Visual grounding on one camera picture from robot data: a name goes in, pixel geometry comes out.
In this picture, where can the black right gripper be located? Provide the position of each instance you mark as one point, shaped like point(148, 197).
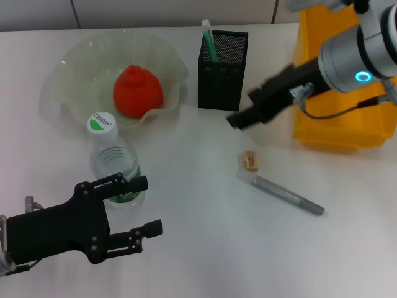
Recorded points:
point(285, 90)

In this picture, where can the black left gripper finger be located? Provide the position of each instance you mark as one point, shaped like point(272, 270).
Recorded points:
point(153, 228)

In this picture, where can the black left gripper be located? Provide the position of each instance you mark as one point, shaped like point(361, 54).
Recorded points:
point(52, 229)

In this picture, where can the beige eraser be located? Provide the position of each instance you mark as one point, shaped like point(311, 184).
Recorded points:
point(250, 160)

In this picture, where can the clear water bottle green label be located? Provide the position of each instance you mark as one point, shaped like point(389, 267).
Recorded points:
point(100, 124)

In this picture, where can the grey glitter pen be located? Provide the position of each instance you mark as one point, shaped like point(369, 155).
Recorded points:
point(279, 192)

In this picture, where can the green pen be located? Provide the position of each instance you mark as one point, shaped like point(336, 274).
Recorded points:
point(209, 40)

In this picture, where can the orange fruit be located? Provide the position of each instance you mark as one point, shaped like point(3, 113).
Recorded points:
point(136, 90)

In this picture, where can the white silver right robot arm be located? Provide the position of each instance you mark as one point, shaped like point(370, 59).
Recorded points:
point(347, 56)

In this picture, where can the black mesh pen holder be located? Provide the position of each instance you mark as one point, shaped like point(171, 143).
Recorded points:
point(221, 83)

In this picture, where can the green glass fruit plate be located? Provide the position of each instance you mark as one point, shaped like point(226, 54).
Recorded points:
point(80, 68)

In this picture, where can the yellow plastic bin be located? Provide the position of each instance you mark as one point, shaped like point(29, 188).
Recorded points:
point(335, 130)

